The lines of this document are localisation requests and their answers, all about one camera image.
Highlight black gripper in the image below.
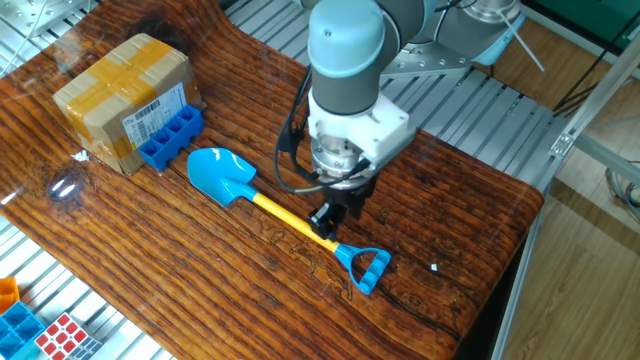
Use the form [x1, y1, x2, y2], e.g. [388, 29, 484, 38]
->
[307, 174, 379, 242]

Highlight blue yellow toy shovel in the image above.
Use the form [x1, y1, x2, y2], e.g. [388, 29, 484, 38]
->
[186, 146, 393, 296]

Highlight long blue building block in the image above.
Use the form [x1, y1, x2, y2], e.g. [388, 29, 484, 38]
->
[138, 103, 205, 172]

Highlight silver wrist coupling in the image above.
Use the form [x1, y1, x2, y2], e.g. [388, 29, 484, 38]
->
[310, 134, 379, 192]

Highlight wood grain table mat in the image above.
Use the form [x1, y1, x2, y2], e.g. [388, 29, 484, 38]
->
[0, 0, 546, 360]

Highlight taped cardboard box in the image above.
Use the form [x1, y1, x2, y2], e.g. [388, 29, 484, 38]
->
[52, 32, 205, 177]

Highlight Rubik's cube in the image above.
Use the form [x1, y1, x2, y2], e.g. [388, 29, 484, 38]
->
[33, 312, 104, 360]

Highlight orange square building block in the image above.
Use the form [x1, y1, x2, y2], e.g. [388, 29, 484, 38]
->
[0, 276, 21, 315]

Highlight blue plastic tray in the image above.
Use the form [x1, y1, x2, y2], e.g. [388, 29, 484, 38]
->
[0, 300, 46, 360]

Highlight silver metal mounting plate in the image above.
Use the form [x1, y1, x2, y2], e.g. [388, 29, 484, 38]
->
[0, 0, 87, 37]

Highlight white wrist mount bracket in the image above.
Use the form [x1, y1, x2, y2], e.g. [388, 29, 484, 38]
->
[307, 89, 418, 174]

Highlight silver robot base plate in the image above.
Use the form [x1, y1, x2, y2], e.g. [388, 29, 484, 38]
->
[379, 42, 474, 80]

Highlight aluminium frame beam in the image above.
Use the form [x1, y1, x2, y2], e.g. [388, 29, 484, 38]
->
[548, 34, 640, 186]

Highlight white cable tie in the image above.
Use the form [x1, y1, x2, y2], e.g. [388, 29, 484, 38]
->
[495, 9, 546, 73]

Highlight black floor cables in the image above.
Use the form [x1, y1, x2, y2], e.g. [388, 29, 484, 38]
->
[552, 9, 640, 117]

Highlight grey cable coil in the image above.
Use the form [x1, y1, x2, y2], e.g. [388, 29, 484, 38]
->
[604, 167, 640, 222]

